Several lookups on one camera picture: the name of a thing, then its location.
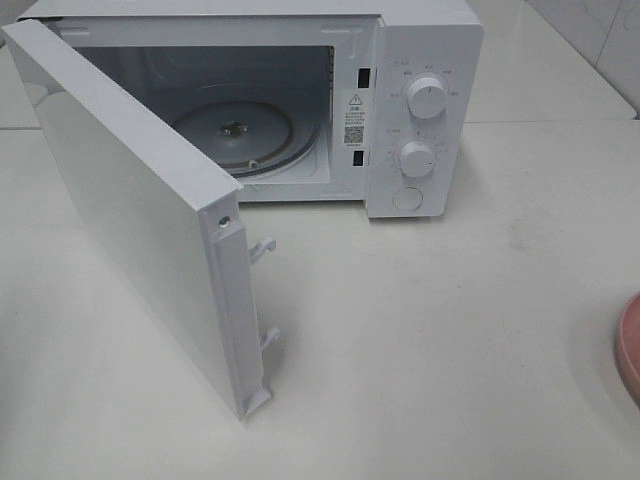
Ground round white door button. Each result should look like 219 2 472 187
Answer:
393 187 423 211

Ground white timer knob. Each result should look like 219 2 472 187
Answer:
398 141 436 178

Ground white microwave door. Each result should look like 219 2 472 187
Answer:
3 20 279 418

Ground pink round plate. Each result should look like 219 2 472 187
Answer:
615 294 640 403

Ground glass microwave turntable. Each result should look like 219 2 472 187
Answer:
172 100 320 178

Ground white microwave oven body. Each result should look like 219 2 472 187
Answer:
15 1 484 218

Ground upper white power knob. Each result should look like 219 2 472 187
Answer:
406 75 448 120

